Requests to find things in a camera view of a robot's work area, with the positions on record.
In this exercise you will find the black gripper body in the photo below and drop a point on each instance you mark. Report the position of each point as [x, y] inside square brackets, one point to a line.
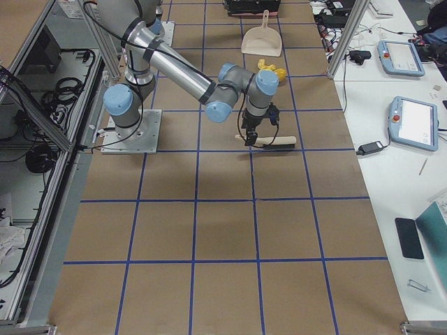
[252, 123]

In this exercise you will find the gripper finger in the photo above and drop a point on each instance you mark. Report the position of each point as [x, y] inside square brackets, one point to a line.
[246, 138]
[253, 136]

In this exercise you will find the near blue teach pendant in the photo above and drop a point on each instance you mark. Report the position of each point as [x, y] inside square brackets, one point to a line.
[413, 123]

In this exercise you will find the black smartphone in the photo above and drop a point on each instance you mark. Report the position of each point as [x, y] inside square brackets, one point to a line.
[409, 239]

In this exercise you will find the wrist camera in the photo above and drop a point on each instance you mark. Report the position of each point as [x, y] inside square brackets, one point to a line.
[273, 114]

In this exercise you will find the black power adapter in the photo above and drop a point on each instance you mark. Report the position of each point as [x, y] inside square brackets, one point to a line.
[370, 148]

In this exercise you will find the yellow-brown potato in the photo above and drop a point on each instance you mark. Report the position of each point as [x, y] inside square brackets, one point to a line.
[281, 74]

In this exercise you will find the toy croissant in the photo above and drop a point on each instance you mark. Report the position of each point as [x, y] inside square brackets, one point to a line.
[263, 66]

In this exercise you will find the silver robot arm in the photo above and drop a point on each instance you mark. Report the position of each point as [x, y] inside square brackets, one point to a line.
[157, 26]
[133, 23]

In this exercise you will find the blue teach pendant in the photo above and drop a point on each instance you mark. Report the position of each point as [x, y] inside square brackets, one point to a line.
[400, 58]
[413, 123]

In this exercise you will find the bin with black bag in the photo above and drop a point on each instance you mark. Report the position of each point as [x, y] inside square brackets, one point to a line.
[251, 7]

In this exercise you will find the white crumpled cloth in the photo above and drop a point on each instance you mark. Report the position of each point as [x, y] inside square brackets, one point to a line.
[12, 237]

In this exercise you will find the aluminium frame post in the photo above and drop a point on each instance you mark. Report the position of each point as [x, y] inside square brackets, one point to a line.
[353, 22]

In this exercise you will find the beige plastic dustpan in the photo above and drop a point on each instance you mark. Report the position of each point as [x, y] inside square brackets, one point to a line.
[262, 40]

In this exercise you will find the beige hand brush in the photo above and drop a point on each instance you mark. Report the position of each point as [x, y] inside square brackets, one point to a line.
[270, 143]

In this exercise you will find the black webcam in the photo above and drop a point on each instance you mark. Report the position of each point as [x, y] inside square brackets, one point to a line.
[359, 56]

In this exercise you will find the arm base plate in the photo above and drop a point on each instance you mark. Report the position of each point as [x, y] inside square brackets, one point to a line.
[139, 139]
[167, 32]

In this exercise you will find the far blue teach pendant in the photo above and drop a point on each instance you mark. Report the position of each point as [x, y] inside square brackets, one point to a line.
[400, 58]

